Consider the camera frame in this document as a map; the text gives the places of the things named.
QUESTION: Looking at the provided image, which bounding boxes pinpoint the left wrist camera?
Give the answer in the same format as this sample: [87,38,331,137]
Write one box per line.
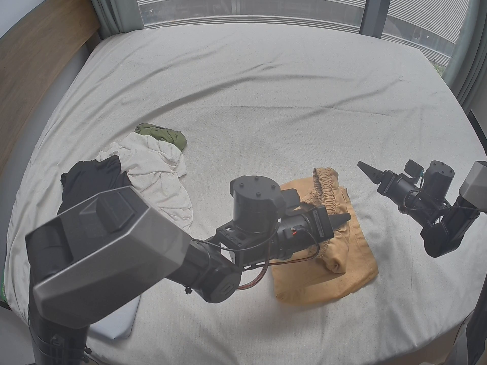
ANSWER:
[280,189,301,212]

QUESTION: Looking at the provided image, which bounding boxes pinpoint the tan shorts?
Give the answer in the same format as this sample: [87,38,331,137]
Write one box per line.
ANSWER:
[273,167,379,306]

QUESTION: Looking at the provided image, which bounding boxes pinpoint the white garment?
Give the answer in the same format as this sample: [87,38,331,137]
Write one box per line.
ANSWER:
[95,132,194,232]

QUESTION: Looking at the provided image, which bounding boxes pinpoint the grey-green curtain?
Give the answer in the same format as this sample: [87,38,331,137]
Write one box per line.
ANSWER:
[82,0,146,37]
[441,0,487,109]

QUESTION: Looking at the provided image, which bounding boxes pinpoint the olive green garment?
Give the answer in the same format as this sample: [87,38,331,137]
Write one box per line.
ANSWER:
[135,123,188,152]

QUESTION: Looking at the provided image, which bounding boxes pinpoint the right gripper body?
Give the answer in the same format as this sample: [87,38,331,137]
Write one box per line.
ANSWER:
[377,170,419,204]

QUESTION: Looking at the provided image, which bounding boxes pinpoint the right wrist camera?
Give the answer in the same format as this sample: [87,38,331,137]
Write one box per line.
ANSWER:
[404,160,425,183]

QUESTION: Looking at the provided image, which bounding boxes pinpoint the bed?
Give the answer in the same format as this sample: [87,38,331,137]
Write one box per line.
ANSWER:
[0,0,487,365]

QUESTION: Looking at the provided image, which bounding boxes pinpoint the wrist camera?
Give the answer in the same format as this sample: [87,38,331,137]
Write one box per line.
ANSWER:
[404,160,425,183]
[280,189,301,212]

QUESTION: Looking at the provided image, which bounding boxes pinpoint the pale grey garment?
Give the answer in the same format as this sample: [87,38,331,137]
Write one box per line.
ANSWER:
[89,295,141,341]

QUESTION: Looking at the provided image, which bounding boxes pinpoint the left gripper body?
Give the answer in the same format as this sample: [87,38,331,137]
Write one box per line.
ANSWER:
[275,205,336,261]

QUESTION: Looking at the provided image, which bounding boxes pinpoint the black garment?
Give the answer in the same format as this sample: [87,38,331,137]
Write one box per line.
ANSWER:
[57,156,134,216]

